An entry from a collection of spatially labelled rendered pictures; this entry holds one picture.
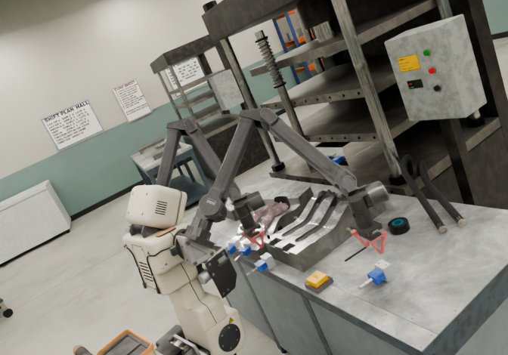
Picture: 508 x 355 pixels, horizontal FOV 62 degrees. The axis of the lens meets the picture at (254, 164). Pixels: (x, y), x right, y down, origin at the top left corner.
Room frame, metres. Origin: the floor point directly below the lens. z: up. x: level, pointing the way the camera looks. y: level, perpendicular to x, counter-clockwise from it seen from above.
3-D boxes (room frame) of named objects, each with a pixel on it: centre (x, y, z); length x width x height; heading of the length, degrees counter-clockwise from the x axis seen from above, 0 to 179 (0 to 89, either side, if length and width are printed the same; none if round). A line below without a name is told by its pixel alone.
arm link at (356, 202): (1.27, -0.27, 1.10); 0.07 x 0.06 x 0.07; 88
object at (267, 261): (1.66, 0.16, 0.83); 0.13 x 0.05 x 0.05; 111
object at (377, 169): (2.65, -0.73, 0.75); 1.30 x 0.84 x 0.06; 25
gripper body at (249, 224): (1.67, 0.12, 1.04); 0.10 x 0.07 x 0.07; 20
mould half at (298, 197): (2.03, 0.05, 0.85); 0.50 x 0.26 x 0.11; 132
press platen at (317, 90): (2.67, -0.78, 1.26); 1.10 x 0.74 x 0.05; 25
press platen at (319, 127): (2.67, -0.78, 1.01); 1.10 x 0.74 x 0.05; 25
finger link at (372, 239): (1.24, -0.27, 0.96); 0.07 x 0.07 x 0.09; 16
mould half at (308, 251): (1.74, -0.18, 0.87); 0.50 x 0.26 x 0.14; 115
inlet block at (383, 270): (1.26, -0.22, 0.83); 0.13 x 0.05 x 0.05; 106
